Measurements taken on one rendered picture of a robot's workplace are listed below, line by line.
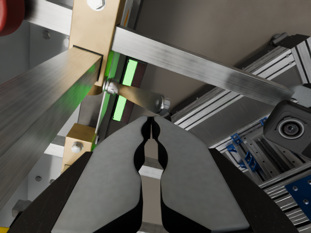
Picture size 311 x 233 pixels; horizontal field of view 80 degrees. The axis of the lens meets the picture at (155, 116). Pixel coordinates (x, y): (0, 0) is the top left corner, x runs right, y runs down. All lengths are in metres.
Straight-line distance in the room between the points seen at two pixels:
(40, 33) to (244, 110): 0.99
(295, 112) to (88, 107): 0.41
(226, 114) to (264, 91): 0.81
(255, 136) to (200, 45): 0.58
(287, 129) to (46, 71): 0.23
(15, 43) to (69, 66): 0.35
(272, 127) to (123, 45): 0.20
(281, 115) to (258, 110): 0.96
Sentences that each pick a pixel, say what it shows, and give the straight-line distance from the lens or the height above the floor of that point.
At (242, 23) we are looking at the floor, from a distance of 1.22.
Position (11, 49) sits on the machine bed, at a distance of 0.53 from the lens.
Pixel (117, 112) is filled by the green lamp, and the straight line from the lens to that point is 0.48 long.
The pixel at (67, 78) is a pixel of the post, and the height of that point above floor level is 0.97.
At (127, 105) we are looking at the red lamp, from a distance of 0.47.
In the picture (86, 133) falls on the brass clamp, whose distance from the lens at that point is 0.40.
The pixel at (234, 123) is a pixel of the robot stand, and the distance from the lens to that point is 1.18.
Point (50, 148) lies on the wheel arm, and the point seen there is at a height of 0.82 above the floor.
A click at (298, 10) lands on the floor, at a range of 1.36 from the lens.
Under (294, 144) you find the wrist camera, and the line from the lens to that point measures 0.25.
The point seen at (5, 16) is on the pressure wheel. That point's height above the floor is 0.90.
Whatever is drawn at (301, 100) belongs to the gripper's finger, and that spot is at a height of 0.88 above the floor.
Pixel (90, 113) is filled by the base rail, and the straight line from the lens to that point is 0.50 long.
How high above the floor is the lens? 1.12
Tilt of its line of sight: 60 degrees down
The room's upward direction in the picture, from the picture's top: 177 degrees clockwise
